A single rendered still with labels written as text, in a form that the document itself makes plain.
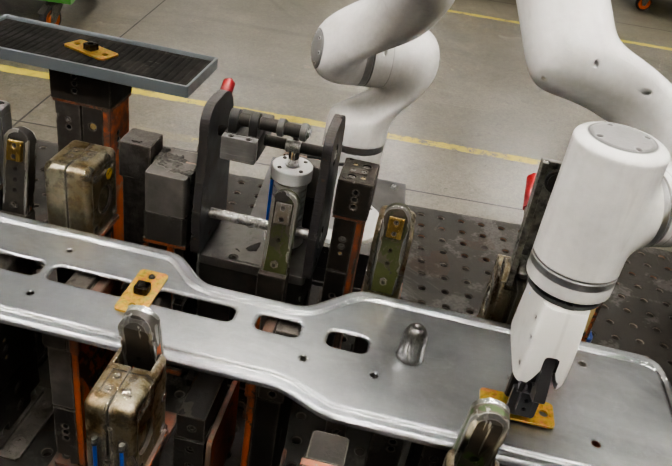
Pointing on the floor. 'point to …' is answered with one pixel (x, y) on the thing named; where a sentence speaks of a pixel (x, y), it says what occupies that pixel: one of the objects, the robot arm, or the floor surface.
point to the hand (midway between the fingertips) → (523, 392)
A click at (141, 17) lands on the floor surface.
